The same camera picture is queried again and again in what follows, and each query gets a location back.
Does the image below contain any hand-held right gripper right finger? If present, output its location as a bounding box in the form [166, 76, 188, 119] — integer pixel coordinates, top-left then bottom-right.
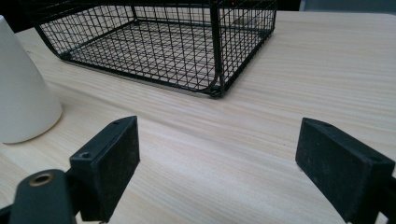
[294, 117, 396, 224]

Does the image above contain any white cone-shaped vase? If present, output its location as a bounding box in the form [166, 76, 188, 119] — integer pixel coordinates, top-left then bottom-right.
[0, 14, 64, 145]

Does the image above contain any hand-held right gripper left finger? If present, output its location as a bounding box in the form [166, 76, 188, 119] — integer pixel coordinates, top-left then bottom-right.
[68, 115, 141, 224]

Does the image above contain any black wire mesh basket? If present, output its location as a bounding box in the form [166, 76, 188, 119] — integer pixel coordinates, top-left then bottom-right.
[31, 0, 278, 99]

